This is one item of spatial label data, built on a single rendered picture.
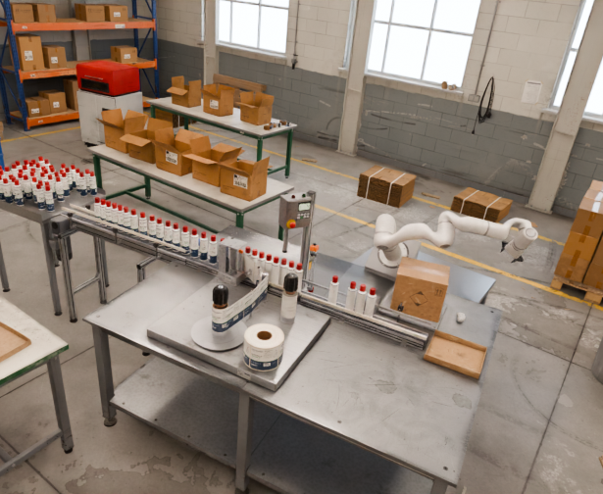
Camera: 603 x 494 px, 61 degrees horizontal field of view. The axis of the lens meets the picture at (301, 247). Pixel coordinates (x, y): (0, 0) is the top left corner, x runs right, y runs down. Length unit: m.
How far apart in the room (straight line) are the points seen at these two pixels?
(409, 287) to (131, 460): 1.95
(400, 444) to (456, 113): 6.29
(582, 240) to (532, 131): 2.57
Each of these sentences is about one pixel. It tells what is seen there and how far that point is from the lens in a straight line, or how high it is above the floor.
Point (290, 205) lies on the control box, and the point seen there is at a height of 1.45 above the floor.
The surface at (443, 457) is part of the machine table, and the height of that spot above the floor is 0.83.
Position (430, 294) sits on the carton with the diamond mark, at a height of 1.03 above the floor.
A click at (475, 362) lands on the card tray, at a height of 0.83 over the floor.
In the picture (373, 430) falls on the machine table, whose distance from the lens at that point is 2.52.
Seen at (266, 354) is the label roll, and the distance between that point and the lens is 2.57.
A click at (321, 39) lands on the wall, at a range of 9.12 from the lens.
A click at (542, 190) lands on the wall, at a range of 8.00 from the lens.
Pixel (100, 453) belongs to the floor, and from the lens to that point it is 3.53.
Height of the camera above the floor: 2.63
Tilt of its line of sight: 28 degrees down
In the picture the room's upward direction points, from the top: 6 degrees clockwise
